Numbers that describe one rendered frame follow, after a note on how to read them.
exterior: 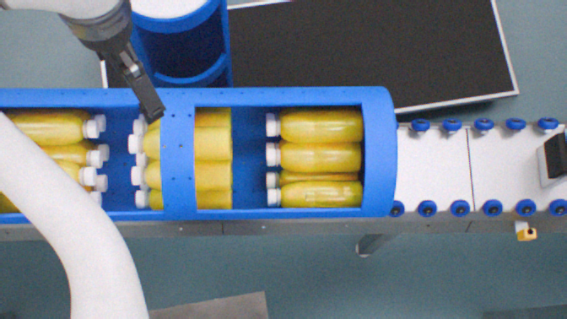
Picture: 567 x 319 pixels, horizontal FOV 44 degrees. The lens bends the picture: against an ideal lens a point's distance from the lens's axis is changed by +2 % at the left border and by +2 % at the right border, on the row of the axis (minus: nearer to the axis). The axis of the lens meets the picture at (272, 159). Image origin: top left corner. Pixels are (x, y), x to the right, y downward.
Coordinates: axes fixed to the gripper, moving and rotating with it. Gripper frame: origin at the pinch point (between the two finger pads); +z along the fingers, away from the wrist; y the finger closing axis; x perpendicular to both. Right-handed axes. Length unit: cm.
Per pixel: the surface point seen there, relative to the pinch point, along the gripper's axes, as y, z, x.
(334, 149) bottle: 17, 42, 32
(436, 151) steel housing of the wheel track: 28, 60, 56
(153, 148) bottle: -2.3, 32.3, -0.6
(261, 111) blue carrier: -1, 48, 25
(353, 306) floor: 41, 154, 33
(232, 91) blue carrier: -3.0, 32.2, 19.5
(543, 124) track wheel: 38, 55, 79
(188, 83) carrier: -36, 87, 23
